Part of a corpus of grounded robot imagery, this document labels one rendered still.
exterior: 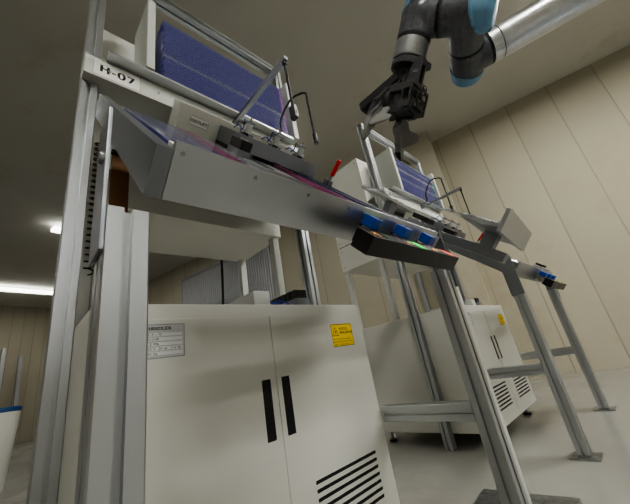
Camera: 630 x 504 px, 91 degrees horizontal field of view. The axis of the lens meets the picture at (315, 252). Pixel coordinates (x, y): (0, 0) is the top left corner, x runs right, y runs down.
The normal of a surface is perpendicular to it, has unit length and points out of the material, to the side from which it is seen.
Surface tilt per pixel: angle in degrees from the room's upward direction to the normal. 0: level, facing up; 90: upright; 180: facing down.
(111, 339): 90
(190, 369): 90
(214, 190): 137
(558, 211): 90
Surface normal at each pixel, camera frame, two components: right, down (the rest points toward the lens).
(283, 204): 0.58, 0.43
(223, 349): 0.66, -0.36
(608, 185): -0.55, -0.20
